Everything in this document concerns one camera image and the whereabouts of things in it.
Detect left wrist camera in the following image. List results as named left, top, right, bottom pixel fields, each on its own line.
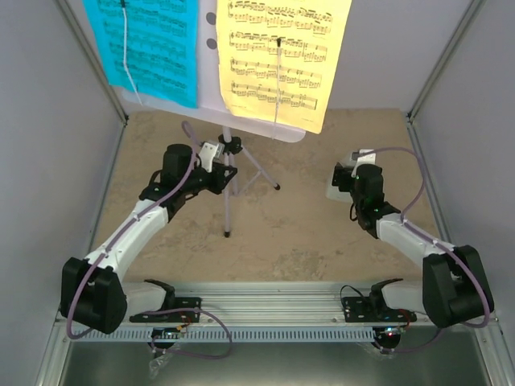
left=199, top=141, right=225, bottom=173

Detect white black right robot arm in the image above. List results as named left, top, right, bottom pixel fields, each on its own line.
left=328, top=163, right=495, bottom=328

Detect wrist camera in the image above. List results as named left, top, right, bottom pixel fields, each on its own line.
left=199, top=141, right=225, bottom=173
left=349, top=149, right=376, bottom=166

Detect circuit board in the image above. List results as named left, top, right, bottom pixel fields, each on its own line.
left=151, top=326, right=187, bottom=340
left=374, top=326, right=403, bottom=340

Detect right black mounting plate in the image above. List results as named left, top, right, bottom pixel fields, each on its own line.
left=341, top=297, right=417, bottom=323

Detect white music stand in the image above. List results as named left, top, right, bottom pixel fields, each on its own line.
left=121, top=0, right=307, bottom=238

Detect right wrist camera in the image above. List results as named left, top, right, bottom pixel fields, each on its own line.
left=349, top=149, right=376, bottom=166

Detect right circuit board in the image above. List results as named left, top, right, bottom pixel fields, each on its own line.
left=374, top=326, right=403, bottom=340

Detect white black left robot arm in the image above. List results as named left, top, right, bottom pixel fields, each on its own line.
left=60, top=142, right=237, bottom=334

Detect white metronome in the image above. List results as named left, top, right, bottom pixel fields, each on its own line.
left=326, top=149, right=376, bottom=203

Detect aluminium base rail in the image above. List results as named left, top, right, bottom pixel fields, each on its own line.
left=55, top=281, right=500, bottom=326

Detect grey slotted cable duct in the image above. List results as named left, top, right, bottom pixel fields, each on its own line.
left=81, top=326, right=376, bottom=343

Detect blue sheet music page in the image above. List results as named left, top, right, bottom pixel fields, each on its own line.
left=83, top=0, right=199, bottom=109

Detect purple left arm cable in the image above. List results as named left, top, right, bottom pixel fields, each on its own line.
left=65, top=120, right=210, bottom=339

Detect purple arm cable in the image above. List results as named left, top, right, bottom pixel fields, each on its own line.
left=65, top=120, right=210, bottom=339
left=369, top=146, right=492, bottom=329

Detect yellow sheet music page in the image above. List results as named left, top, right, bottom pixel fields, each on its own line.
left=216, top=0, right=352, bottom=133

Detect left circuit board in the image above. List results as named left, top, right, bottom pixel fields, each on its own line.
left=151, top=326, right=187, bottom=340

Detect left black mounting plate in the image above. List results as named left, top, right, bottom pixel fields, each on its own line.
left=129, top=297, right=202, bottom=324

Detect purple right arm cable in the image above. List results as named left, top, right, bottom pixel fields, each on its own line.
left=369, top=146, right=492, bottom=329

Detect black mounting plate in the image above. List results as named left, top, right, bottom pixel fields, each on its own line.
left=341, top=297, right=417, bottom=323
left=129, top=297, right=202, bottom=324

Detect clear plastic bag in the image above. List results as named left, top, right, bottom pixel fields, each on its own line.
left=148, top=349, right=172, bottom=380

